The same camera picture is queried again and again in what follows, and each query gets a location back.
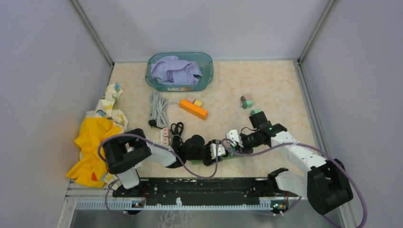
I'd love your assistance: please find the green power strip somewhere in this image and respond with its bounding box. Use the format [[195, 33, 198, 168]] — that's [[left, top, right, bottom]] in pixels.
[[190, 152, 242, 166]]

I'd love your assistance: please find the white power strip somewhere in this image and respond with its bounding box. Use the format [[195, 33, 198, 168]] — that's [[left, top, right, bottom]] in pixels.
[[160, 128, 172, 146]]

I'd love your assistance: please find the light green usb plug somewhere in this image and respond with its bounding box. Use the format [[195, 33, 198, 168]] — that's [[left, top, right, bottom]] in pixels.
[[250, 109, 261, 115]]

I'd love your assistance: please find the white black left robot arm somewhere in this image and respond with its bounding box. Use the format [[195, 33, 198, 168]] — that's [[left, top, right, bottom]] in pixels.
[[97, 128, 227, 197]]

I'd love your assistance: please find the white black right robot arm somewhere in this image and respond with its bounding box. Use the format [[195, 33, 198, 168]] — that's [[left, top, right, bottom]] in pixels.
[[240, 112, 353, 215]]

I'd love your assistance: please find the orange power strip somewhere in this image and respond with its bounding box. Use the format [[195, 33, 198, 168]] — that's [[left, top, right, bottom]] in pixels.
[[179, 99, 209, 120]]

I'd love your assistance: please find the teal plastic basin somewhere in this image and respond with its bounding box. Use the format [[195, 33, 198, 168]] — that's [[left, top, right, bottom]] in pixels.
[[145, 52, 214, 92]]

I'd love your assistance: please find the purple cloth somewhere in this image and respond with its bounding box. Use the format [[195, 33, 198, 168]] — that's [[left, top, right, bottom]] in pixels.
[[150, 56, 203, 86]]

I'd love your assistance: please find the yellow patterned cloth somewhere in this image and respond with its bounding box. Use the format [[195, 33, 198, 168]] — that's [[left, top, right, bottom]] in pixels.
[[66, 83, 129, 188]]

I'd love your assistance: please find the black coiled cable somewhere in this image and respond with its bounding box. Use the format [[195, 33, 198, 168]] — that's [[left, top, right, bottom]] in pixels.
[[170, 122, 186, 149]]

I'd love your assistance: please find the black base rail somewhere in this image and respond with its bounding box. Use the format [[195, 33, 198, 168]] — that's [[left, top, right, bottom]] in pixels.
[[112, 178, 300, 213]]

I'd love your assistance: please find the grey coiled cable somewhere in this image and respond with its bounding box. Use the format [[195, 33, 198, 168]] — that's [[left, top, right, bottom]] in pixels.
[[148, 91, 181, 129]]

